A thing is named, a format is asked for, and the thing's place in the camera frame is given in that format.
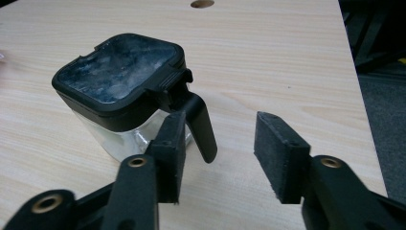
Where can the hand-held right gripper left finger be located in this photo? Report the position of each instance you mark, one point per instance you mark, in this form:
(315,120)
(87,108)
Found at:
(168,153)

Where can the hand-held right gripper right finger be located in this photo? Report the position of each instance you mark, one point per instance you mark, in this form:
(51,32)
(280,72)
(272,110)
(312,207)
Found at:
(281,156)

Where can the glass jar with black lid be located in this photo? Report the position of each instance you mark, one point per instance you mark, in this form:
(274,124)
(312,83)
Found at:
(118,76)

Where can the black metal stand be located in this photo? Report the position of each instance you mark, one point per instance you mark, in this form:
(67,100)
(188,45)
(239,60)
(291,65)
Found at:
(373,35)

